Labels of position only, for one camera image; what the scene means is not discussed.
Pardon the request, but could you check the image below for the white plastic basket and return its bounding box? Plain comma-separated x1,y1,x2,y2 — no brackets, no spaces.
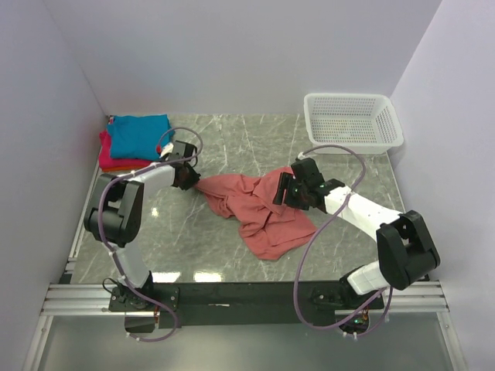
303,93,404,155

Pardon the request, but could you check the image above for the black base beam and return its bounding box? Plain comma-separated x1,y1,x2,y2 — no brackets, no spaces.
108,282,386,330

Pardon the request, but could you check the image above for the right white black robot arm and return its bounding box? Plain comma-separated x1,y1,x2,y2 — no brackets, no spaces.
273,170,440,308

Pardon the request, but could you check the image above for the folded blue t shirt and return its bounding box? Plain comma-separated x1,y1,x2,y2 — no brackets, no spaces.
106,114,174,162

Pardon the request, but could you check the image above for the folded magenta t shirt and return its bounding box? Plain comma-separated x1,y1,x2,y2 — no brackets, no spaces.
98,131,151,168

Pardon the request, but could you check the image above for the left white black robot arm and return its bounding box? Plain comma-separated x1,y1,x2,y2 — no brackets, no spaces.
84,162,200,311

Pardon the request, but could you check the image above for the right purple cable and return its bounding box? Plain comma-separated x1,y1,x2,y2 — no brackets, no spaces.
293,145,394,339

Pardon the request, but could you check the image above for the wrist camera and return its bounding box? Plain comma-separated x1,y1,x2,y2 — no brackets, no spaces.
290,158,320,181
159,141,197,162

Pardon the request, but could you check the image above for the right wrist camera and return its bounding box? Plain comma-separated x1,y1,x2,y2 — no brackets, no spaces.
290,158,320,181

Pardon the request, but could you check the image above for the purple cable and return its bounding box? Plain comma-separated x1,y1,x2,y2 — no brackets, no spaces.
293,145,394,339
95,127,203,343

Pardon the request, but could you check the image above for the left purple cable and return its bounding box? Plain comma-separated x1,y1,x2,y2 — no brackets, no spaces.
95,127,203,343

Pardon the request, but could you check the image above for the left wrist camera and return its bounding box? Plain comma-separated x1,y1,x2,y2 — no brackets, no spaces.
159,141,197,162

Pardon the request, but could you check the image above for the folded orange t shirt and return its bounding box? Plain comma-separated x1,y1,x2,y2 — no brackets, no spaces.
101,166,146,173

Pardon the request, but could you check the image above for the aluminium rail frame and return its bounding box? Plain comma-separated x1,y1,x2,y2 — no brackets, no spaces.
40,281,449,316

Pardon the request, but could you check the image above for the salmon pink t shirt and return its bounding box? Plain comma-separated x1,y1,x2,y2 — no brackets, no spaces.
195,167,316,260

